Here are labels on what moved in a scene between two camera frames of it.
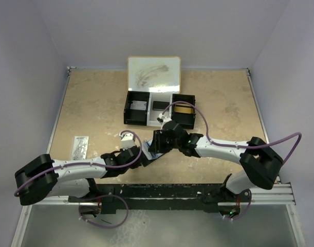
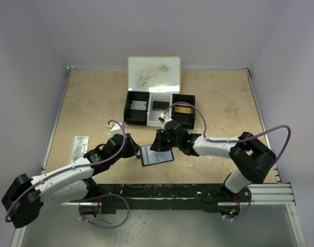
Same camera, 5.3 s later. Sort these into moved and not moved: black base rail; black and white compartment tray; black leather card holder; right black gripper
Moved: black leather card holder
Not moved: black and white compartment tray; right black gripper; black base rail
